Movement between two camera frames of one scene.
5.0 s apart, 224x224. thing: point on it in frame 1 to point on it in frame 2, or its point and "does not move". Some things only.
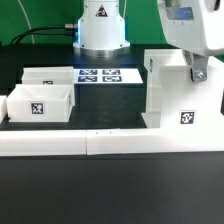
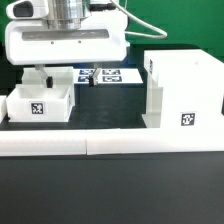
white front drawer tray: x=35 y=103 does not move
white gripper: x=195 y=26 to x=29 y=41
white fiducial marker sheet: x=107 y=75 does not move
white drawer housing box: x=173 y=99 does not move
